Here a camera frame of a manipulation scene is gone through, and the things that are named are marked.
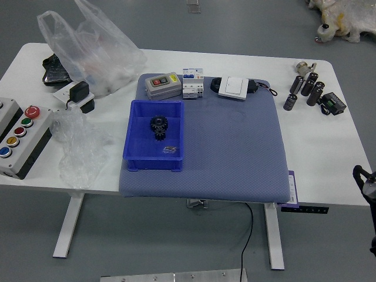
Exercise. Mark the small black gear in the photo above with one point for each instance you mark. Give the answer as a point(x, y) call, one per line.
point(160, 136)

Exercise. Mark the big black gear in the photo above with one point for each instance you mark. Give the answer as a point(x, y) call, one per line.
point(157, 124)

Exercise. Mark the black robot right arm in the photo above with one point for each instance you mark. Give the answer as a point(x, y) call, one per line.
point(372, 211)

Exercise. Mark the blue plastic box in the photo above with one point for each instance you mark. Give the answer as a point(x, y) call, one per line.
point(141, 147)

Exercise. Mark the grey five-button control box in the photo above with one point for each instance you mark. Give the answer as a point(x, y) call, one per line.
point(20, 147)

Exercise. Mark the small clear parts bag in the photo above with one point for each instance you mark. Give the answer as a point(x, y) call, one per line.
point(171, 149)

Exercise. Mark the blue-grey padded mat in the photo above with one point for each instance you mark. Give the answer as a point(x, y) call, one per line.
point(229, 152)

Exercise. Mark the white circuit breaker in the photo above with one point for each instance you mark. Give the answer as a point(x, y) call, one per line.
point(192, 85)

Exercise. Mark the black cylindrical capacitor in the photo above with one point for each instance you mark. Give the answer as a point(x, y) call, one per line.
point(312, 77)
point(319, 87)
point(296, 84)
point(307, 87)
point(290, 102)
point(313, 97)

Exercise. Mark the crumpled clear plastic wrap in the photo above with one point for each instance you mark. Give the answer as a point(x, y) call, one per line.
point(76, 147)

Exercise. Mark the purple and white label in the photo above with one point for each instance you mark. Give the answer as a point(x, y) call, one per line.
point(293, 188)

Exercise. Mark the black power adapter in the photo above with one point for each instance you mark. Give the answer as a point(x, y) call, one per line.
point(78, 91)

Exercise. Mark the large clear plastic bag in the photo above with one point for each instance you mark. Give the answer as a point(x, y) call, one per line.
point(97, 58)

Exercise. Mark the white table leg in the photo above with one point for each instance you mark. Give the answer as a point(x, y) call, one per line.
point(69, 226)
point(273, 235)

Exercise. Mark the metal pipe fitting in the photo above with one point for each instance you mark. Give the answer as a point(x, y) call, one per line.
point(302, 68)

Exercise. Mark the black table control panel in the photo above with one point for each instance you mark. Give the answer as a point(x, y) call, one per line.
point(305, 210)

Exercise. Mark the white socket plate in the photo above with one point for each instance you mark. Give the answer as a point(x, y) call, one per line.
point(60, 94)

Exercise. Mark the grey metal plate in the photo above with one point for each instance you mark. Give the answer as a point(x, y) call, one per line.
point(176, 277)

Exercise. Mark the black module with green terminal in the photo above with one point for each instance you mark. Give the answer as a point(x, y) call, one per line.
point(333, 102)

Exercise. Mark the black plastic tray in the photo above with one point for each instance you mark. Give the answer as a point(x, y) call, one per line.
point(54, 72)

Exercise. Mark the grey push-button switch box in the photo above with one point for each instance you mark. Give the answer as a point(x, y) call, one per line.
point(161, 86)

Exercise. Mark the metal bracket under table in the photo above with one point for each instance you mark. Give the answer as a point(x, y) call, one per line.
point(196, 203)

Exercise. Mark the white wall switch panel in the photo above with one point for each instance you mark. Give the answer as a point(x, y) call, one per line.
point(233, 88)

